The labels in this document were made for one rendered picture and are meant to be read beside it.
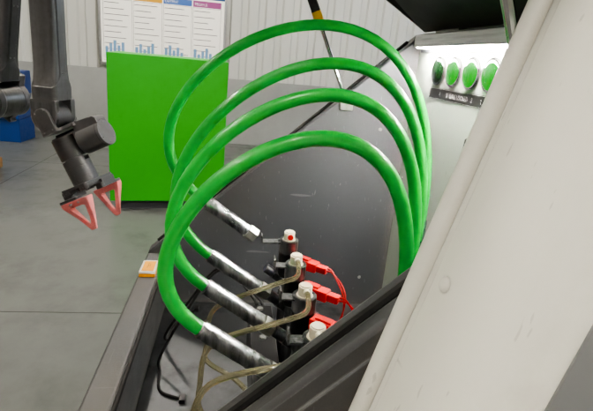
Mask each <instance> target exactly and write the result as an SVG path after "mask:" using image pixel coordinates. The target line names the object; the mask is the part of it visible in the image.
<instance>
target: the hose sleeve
mask: <svg viewBox="0 0 593 411"><path fill-rule="evenodd" d="M204 208H205V209H207V210H208V211H209V212H210V213H212V214H214V215H215V216H217V217H218V218H219V219H221V220H223V221H224V222H225V223H227V224H228V225H230V226H231V227H232V228H233V229H235V230H236V231H238V232H239V233H240V234H242V235H245V234H246V233H247V232H248V231H249V229H250V224H248V223H247V222H246V221H244V220H242V219H241V218H240V217H239V216H237V215H235V214H234V213H232V212H231V211H230V210H229V209H228V208H226V207H225V206H224V205H222V204H220V203H219V202H218V201H216V200H215V199H214V198H211V199H210V200H209V201H208V202H207V203H206V204H205V206H204Z"/></svg>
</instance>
